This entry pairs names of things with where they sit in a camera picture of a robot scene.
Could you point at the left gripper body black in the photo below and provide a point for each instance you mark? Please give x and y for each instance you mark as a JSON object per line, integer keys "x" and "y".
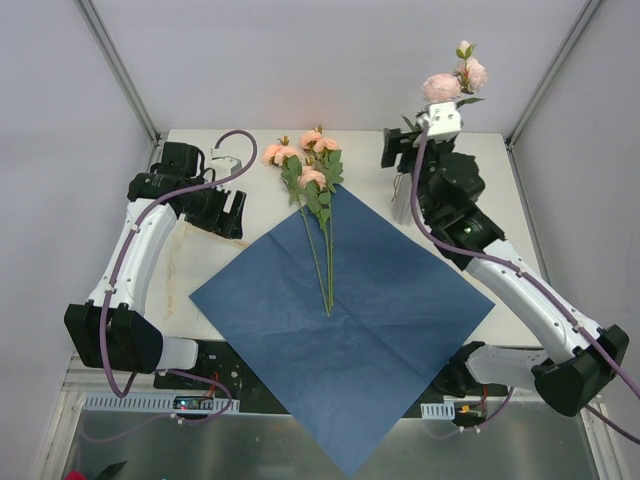
{"x": 220, "y": 211}

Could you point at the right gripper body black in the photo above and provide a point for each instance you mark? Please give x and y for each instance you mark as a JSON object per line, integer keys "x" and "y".
{"x": 400, "y": 148}

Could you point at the cream printed ribbon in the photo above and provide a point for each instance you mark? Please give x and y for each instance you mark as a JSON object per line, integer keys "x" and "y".
{"x": 194, "y": 257}

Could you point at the blue wrapping paper sheet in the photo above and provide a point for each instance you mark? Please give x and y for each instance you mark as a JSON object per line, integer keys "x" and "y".
{"x": 349, "y": 373}

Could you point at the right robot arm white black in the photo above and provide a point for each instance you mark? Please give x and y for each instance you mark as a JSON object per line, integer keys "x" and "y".
{"x": 577, "y": 357}

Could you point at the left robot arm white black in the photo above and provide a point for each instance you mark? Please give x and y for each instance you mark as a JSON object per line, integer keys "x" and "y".
{"x": 110, "y": 327}

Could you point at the white ribbed ceramic vase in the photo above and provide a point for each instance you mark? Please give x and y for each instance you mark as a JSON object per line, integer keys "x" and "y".
{"x": 403, "y": 200}

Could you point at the red object bottom edge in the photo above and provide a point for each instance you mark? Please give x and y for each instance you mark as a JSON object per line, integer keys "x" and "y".
{"x": 75, "y": 475}

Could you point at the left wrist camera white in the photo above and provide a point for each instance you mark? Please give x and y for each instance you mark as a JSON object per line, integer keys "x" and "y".
{"x": 224, "y": 168}

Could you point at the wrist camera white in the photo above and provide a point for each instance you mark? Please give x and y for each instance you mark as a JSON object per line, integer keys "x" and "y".
{"x": 441, "y": 122}
{"x": 224, "y": 168}

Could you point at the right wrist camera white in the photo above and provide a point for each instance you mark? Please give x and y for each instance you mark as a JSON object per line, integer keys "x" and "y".
{"x": 441, "y": 122}

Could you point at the left aluminium frame post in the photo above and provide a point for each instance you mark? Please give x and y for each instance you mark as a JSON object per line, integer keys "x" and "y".
{"x": 109, "y": 51}

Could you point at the aluminium frame post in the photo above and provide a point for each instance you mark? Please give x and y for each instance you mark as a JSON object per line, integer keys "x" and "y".
{"x": 109, "y": 51}
{"x": 560, "y": 59}

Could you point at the left white cable duct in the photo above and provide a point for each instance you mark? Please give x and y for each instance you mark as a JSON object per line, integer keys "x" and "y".
{"x": 159, "y": 403}

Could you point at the white cable duct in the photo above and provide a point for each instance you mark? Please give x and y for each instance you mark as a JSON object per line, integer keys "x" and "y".
{"x": 159, "y": 403}
{"x": 438, "y": 411}

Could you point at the right aluminium frame post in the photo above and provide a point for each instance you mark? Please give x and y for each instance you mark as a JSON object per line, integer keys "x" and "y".
{"x": 560, "y": 59}

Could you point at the right white cable duct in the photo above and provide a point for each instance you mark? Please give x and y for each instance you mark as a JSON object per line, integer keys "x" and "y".
{"x": 438, "y": 411}

